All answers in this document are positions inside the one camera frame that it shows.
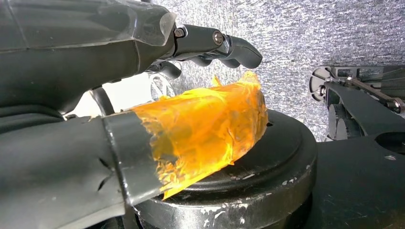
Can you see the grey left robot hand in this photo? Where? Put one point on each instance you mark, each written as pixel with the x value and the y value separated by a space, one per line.
pixel 63 63

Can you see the black caster wheel assembly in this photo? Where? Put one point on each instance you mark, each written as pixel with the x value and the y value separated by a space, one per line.
pixel 357 107

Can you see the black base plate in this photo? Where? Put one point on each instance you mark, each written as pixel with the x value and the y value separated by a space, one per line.
pixel 357 183

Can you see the black round base disc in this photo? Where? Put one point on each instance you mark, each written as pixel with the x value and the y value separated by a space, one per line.
pixel 269 177

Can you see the orange translucent film wrap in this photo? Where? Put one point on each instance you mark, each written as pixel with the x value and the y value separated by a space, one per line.
pixel 205 126

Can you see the white panel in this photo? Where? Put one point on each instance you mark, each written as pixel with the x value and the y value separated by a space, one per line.
pixel 126 94

